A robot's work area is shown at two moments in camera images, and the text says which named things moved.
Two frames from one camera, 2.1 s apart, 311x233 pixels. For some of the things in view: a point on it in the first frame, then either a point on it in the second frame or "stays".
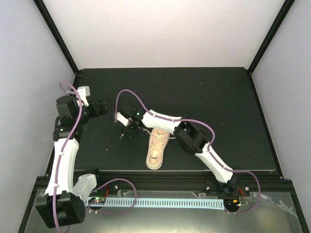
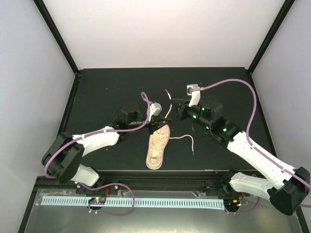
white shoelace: x=158 y=138 -> x=169 y=138
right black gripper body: x=132 y=132 -> x=185 y=115
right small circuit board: x=233 y=203 stays
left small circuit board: x=97 y=199 stays
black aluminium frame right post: x=278 y=20 stays
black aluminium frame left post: x=51 y=25 stays
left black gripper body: x=95 y=113 -> x=154 y=124
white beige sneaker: x=158 y=141 stays
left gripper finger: x=106 y=100 -> x=164 y=120
